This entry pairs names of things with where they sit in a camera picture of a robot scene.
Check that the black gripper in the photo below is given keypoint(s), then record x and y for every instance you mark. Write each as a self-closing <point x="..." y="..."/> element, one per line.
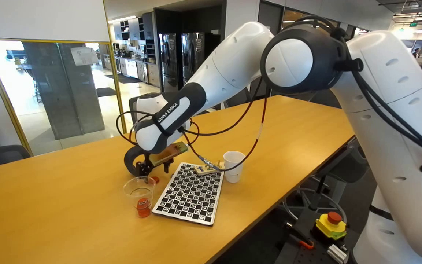
<point x="166" y="156"/>

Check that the orange disc block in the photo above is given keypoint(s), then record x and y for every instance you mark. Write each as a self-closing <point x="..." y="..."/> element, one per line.
<point x="144" y="207"/>
<point x="155" y="179"/>

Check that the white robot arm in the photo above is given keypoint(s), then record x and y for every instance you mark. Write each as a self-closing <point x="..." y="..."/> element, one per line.
<point x="372" y="76"/>

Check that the white paper cup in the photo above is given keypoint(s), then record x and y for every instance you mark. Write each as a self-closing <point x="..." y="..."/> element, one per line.
<point x="233" y="166"/>

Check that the black tape roll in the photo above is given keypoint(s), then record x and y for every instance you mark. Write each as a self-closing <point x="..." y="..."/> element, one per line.
<point x="131" y="161"/>

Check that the checkered calibration board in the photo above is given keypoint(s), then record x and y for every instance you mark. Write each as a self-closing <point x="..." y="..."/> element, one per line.
<point x="191" y="197"/>

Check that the grey office chair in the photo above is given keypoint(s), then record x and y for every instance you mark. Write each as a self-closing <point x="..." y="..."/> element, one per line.
<point x="145" y="103"/>

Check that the red emergency stop button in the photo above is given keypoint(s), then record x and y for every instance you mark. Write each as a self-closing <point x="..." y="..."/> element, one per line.
<point x="331" y="225"/>

